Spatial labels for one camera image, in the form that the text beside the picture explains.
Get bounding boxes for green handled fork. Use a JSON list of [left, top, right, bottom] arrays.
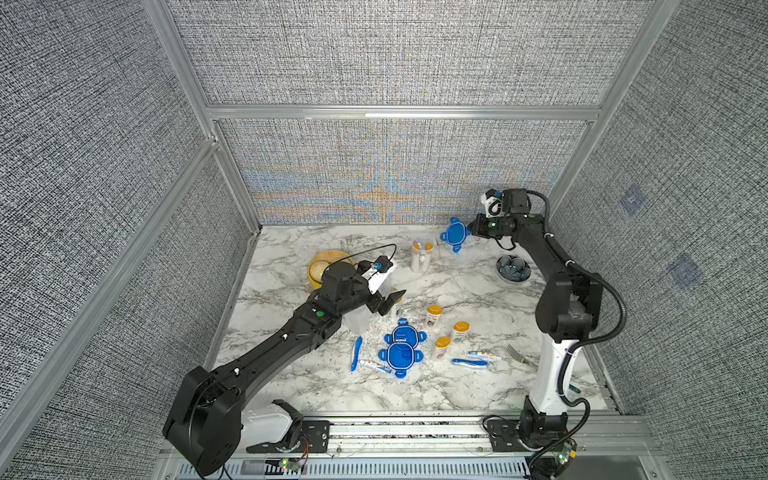
[[506, 345, 538, 368]]

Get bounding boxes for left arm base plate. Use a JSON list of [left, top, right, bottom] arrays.
[[246, 420, 331, 454]]

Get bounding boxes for blue lid upper centre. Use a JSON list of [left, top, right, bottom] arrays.
[[384, 318, 427, 349]]

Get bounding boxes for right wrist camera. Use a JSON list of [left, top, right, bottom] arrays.
[[480, 189, 507, 218]]

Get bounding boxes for blue toothbrush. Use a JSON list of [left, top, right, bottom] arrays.
[[451, 358, 490, 369], [350, 336, 363, 372]]

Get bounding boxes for toothpaste tube front left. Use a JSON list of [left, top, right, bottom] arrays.
[[358, 359, 395, 375]]

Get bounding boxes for blue lid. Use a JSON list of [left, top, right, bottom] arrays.
[[384, 318, 427, 349], [439, 217, 471, 253], [378, 342, 424, 379]]

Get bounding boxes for clear container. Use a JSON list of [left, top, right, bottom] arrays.
[[344, 306, 371, 336], [410, 240, 434, 273], [378, 266, 396, 297]]

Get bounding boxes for clear container back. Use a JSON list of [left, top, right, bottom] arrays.
[[410, 240, 434, 273]]

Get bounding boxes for clear container front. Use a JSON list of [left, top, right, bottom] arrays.
[[344, 306, 371, 336]]

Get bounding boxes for clear container middle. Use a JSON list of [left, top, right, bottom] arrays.
[[378, 266, 396, 297]]

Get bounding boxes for blue lid lower centre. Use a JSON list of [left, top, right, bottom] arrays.
[[378, 342, 424, 379]]

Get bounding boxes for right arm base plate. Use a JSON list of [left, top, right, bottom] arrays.
[[481, 415, 567, 452]]

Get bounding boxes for toothpaste tube right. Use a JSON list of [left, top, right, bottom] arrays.
[[467, 351, 499, 362]]

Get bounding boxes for yellow bamboo steamer basket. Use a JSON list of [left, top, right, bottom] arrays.
[[307, 250, 353, 290]]

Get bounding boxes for blue toothbrush front right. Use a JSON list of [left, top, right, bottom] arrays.
[[451, 358, 490, 369]]

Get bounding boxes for orange cap bottle small back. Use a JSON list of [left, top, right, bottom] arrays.
[[420, 242, 433, 272]]

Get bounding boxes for blue lid back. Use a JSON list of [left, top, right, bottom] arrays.
[[439, 217, 471, 253]]

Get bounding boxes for blue toothbrush left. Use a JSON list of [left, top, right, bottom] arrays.
[[350, 336, 363, 372]]

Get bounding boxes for orange cap bottle front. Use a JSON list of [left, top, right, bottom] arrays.
[[432, 336, 451, 360]]

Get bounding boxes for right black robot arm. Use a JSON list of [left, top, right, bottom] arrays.
[[469, 189, 627, 458]]

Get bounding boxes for dark blue bowl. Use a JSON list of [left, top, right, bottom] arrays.
[[496, 255, 531, 283]]

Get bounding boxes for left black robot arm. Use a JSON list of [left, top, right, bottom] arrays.
[[162, 255, 404, 477]]

